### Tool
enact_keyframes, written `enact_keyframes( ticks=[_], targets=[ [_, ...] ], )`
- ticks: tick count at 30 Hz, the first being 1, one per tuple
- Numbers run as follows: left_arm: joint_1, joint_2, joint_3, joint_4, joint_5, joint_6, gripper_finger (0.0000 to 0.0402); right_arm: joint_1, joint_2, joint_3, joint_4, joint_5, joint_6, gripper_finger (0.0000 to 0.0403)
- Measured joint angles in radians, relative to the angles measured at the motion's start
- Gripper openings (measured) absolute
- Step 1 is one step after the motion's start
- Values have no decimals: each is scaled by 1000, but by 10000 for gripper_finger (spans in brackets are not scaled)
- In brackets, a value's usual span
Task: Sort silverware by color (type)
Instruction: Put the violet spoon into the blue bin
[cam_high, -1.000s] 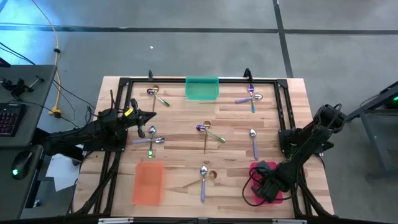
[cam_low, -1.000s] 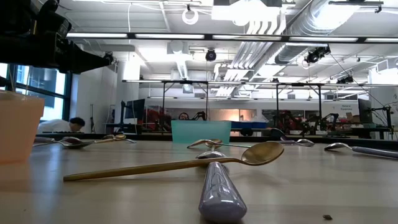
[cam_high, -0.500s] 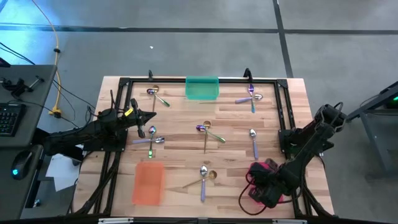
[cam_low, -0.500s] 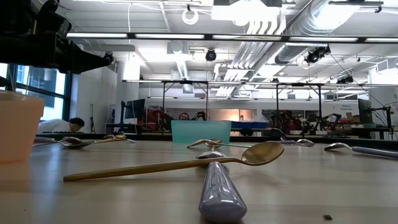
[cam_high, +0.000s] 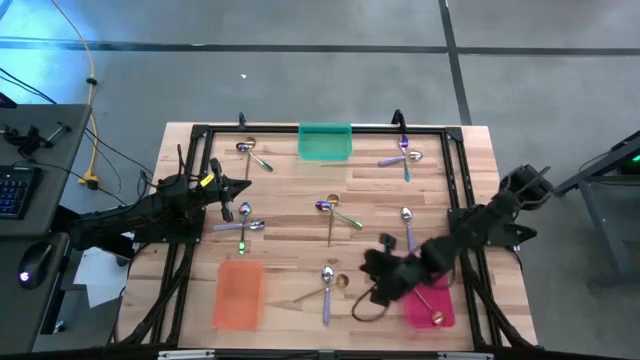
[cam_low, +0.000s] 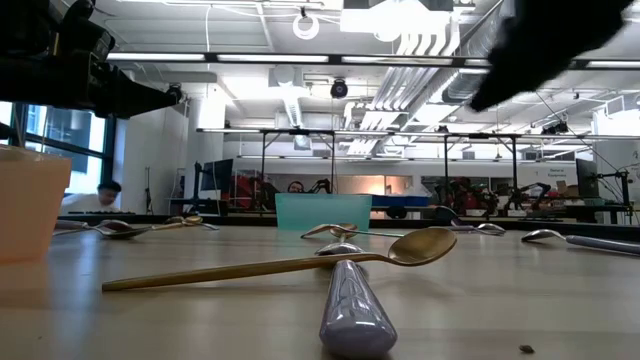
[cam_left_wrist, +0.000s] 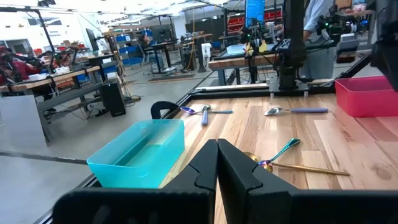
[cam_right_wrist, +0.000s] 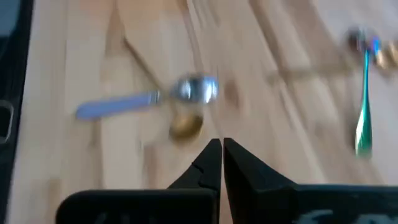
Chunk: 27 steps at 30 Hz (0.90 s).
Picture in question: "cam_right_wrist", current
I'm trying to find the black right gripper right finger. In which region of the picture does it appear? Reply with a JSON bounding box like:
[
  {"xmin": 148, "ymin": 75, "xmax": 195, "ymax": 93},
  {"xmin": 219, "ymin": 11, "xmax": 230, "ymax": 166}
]
[{"xmin": 223, "ymin": 138, "xmax": 398, "ymax": 224}]

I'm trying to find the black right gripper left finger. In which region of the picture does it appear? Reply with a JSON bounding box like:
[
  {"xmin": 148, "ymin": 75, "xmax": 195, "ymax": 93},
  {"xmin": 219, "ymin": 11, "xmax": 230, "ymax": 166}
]
[{"xmin": 55, "ymin": 138, "xmax": 223, "ymax": 224}]

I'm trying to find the gold spoon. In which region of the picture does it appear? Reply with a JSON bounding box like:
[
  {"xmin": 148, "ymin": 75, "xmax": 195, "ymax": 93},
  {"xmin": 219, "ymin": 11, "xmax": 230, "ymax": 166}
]
[{"xmin": 123, "ymin": 37, "xmax": 205, "ymax": 144}]

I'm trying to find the iridescent rainbow spoon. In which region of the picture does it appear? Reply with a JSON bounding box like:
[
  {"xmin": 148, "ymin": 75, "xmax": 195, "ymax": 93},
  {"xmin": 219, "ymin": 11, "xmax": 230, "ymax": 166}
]
[{"xmin": 346, "ymin": 27, "xmax": 382, "ymax": 159}]

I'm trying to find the lavender-handled silver spoon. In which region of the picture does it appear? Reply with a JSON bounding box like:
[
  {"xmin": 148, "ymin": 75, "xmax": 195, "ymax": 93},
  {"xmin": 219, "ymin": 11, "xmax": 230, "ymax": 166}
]
[{"xmin": 75, "ymin": 72, "xmax": 219, "ymax": 121}]

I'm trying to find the black aluminium table frame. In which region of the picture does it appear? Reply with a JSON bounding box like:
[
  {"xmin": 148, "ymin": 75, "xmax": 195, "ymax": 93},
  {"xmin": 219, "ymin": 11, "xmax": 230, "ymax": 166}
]
[{"xmin": 0, "ymin": 0, "xmax": 34, "ymax": 224}]

